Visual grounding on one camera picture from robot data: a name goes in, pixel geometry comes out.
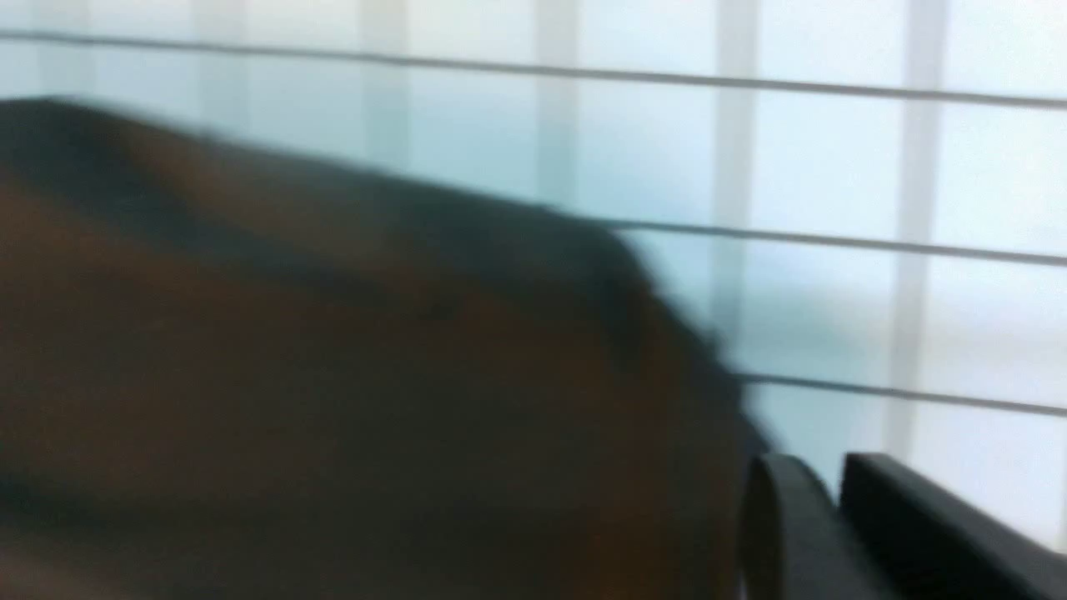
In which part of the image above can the dark gray long-sleeve shirt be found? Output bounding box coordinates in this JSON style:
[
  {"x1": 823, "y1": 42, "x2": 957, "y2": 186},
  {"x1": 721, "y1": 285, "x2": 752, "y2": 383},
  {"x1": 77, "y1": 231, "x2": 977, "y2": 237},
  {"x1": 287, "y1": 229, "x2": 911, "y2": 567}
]
[{"x1": 1, "y1": 97, "x2": 761, "y2": 599}]

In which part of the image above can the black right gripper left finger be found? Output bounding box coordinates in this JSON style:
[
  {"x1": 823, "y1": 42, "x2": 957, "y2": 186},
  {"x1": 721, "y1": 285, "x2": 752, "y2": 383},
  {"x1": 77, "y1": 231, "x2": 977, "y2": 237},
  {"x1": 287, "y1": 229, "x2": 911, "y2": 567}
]
[{"x1": 739, "y1": 453, "x2": 876, "y2": 599}]

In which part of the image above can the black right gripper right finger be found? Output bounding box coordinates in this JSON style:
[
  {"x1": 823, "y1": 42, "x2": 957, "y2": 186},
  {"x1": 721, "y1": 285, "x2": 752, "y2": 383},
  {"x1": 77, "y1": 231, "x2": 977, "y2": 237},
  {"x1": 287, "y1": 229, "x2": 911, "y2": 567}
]
[{"x1": 839, "y1": 452, "x2": 1066, "y2": 599}]

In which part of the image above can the white grid table mat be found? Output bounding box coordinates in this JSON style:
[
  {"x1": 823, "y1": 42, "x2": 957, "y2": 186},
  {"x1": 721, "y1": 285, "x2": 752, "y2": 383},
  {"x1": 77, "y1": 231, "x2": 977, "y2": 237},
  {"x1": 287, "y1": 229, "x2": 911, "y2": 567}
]
[{"x1": 3, "y1": 1, "x2": 1066, "y2": 552}]

